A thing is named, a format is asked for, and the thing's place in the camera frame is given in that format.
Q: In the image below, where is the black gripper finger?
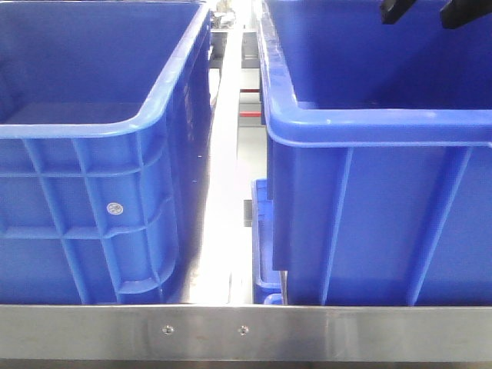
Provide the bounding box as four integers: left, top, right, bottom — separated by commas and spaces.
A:
440, 0, 491, 29
380, 0, 416, 25

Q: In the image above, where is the blue crate on shelf right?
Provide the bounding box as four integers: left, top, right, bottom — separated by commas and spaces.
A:
258, 1, 491, 306

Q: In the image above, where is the blue crate on shelf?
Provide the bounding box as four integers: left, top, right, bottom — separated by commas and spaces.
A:
258, 1, 491, 306
1, 1, 211, 304

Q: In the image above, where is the blue crate on shelf centre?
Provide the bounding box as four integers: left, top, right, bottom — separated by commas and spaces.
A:
1, 1, 211, 304

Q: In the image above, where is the blue bin behind lower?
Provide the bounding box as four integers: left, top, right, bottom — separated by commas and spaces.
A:
251, 178, 283, 305

